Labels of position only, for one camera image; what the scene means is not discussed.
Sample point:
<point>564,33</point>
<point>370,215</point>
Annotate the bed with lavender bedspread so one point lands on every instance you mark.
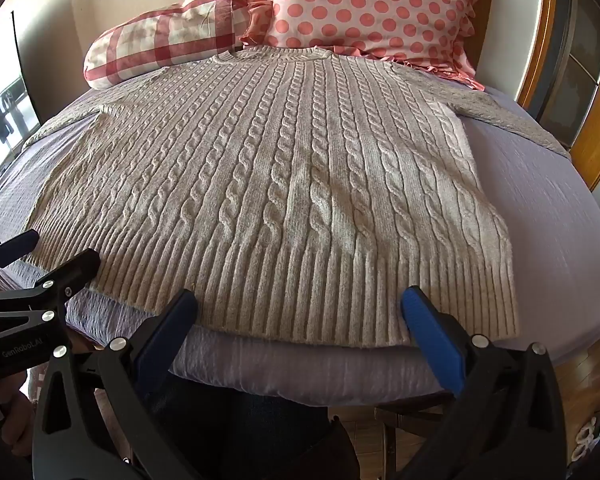
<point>530,210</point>

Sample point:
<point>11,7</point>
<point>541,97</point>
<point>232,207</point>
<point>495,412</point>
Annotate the framed picture on wall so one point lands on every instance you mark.
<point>7,110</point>

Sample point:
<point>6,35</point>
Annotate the white patterned item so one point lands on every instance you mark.
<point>586,440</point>

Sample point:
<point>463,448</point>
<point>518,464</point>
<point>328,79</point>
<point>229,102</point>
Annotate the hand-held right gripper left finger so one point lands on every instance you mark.
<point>166,342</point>

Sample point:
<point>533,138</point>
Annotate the pink polka dot pillow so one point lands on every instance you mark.
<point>375,10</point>

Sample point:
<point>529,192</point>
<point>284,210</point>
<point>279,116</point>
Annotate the wooden-framed glass door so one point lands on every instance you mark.
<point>580,90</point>

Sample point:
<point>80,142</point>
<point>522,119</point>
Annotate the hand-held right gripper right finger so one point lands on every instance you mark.
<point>434,342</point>

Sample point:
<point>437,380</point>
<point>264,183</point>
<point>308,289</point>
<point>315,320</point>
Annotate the red checked pillow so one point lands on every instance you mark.
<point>155,40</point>

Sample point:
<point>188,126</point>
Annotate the person's left hand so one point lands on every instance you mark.
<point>19,425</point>

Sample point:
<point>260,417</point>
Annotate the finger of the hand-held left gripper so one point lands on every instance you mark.
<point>75,272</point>
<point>15,250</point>

